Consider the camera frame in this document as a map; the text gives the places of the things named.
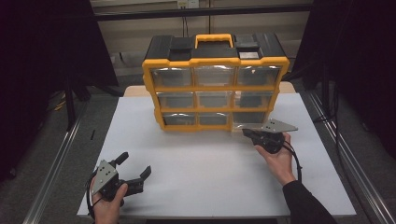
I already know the person's left hand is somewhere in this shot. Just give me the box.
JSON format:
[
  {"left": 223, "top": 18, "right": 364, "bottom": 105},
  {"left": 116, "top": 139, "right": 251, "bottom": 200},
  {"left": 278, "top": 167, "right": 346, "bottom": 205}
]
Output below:
[{"left": 90, "top": 178, "right": 129, "bottom": 224}]

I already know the yellow black organizer cabinet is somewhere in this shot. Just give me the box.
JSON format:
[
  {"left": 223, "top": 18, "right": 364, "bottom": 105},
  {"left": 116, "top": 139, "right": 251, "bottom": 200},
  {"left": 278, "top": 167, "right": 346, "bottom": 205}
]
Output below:
[{"left": 142, "top": 33, "right": 290, "bottom": 133}]

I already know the person's right hand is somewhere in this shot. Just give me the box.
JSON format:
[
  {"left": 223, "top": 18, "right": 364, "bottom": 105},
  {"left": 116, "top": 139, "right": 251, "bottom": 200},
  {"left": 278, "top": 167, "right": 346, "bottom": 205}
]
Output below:
[{"left": 254, "top": 132, "right": 297, "bottom": 187}]

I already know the transparent plastic drawer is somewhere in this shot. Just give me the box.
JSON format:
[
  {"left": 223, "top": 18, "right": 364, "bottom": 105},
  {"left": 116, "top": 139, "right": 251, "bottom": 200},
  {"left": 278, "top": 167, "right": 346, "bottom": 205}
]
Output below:
[{"left": 232, "top": 111, "right": 272, "bottom": 132}]

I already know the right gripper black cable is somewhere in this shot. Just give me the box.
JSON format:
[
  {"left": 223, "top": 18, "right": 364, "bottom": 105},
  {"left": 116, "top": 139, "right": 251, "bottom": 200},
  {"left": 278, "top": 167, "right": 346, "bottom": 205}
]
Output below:
[{"left": 281, "top": 139, "right": 304, "bottom": 184}]

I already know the black curtain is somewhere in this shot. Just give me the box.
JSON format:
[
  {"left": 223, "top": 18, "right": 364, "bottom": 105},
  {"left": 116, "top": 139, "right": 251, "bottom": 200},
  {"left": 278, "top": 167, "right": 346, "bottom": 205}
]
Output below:
[
  {"left": 0, "top": 0, "right": 120, "bottom": 181},
  {"left": 292, "top": 0, "right": 396, "bottom": 160}
]

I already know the yellow floor cable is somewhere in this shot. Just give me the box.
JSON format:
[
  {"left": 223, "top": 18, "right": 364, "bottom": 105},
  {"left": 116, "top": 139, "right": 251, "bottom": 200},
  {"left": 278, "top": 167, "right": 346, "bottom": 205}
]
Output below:
[{"left": 53, "top": 92, "right": 68, "bottom": 112}]

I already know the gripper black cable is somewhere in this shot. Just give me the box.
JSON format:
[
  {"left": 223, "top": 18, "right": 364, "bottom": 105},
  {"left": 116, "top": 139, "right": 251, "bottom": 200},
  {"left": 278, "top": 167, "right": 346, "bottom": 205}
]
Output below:
[
  {"left": 281, "top": 139, "right": 304, "bottom": 184},
  {"left": 85, "top": 174, "right": 96, "bottom": 221}
]

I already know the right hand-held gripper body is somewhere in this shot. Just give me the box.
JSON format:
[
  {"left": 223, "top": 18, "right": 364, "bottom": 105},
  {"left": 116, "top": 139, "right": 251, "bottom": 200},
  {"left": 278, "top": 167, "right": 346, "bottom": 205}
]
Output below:
[{"left": 253, "top": 119, "right": 299, "bottom": 154}]

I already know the black horizontal bar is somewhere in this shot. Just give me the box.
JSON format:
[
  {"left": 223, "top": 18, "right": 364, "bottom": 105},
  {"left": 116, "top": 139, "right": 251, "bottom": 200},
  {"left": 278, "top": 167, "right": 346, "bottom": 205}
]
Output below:
[{"left": 92, "top": 4, "right": 314, "bottom": 22}]

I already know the aluminium floor rail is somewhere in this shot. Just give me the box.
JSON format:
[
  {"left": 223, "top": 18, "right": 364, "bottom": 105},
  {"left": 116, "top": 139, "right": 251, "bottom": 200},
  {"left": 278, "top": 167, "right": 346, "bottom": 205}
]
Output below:
[
  {"left": 306, "top": 90, "right": 396, "bottom": 224},
  {"left": 22, "top": 102, "right": 90, "bottom": 224}
]

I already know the grid of clear bins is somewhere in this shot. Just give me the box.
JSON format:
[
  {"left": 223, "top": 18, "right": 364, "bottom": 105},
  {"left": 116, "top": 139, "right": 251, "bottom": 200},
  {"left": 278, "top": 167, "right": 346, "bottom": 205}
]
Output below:
[{"left": 150, "top": 65, "right": 282, "bottom": 126}]

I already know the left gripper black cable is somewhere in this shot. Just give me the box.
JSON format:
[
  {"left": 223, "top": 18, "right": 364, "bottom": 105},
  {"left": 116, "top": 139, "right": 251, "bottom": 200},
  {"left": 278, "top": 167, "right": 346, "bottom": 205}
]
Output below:
[{"left": 85, "top": 174, "right": 96, "bottom": 221}]

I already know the black metal stand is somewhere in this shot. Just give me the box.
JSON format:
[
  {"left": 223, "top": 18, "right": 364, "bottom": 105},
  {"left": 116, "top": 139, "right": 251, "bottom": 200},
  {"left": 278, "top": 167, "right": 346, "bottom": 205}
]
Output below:
[
  {"left": 64, "top": 71, "right": 78, "bottom": 132},
  {"left": 321, "top": 59, "right": 332, "bottom": 120}
]

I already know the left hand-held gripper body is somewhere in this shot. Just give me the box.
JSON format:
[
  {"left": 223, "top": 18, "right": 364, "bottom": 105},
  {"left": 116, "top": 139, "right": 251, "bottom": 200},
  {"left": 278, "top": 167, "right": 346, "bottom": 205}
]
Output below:
[{"left": 91, "top": 160, "right": 145, "bottom": 203}]

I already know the white wall outlet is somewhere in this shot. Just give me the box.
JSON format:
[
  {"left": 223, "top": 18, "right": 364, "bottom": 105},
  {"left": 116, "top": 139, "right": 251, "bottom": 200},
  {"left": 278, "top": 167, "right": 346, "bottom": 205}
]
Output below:
[{"left": 177, "top": 0, "right": 200, "bottom": 9}]

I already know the white table cover sheet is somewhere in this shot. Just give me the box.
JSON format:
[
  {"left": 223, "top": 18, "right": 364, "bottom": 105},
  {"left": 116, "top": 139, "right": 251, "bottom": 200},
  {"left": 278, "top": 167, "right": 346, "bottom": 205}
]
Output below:
[{"left": 77, "top": 92, "right": 357, "bottom": 218}]

